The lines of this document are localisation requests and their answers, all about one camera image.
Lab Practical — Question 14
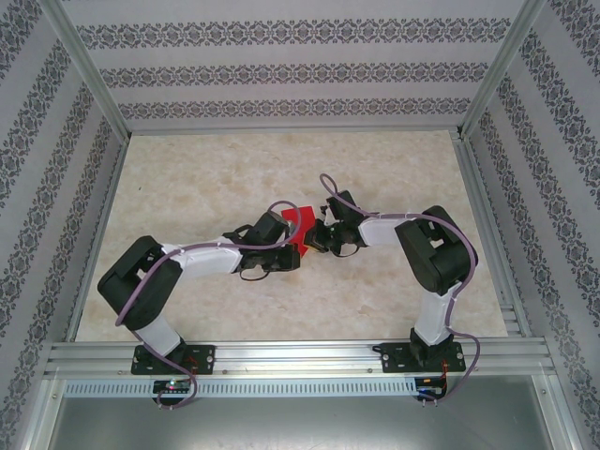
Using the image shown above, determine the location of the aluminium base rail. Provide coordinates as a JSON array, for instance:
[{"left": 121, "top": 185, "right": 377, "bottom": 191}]
[{"left": 44, "top": 339, "right": 559, "bottom": 379}]

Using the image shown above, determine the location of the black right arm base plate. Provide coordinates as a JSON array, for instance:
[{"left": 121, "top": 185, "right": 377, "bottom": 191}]
[{"left": 382, "top": 341, "right": 465, "bottom": 375}]

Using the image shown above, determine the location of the aluminium frame post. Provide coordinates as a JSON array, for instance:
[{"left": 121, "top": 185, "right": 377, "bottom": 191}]
[
  {"left": 457, "top": 0, "right": 549, "bottom": 140},
  {"left": 44, "top": 0, "right": 131, "bottom": 140}
]

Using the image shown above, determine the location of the thin black left gripper cable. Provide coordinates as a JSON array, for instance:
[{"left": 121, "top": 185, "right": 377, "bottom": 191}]
[{"left": 238, "top": 267, "right": 272, "bottom": 283}]

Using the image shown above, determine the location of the aluminium frame crossbar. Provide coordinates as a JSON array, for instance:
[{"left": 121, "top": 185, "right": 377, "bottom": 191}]
[{"left": 126, "top": 125, "right": 463, "bottom": 136}]

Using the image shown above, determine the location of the slotted grey cable duct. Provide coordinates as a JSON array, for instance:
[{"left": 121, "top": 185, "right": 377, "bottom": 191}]
[{"left": 63, "top": 378, "right": 418, "bottom": 398}]

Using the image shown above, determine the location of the aluminium side rail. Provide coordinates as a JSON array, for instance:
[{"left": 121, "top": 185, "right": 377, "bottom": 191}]
[
  {"left": 452, "top": 133, "right": 533, "bottom": 338},
  {"left": 65, "top": 135, "right": 130, "bottom": 341}
]

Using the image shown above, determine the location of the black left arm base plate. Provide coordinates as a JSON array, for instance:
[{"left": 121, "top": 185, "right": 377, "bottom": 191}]
[{"left": 130, "top": 344, "right": 217, "bottom": 376}]

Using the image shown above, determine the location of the grey metal sheet panel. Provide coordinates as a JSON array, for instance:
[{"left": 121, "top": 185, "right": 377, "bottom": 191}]
[{"left": 18, "top": 374, "right": 582, "bottom": 450}]

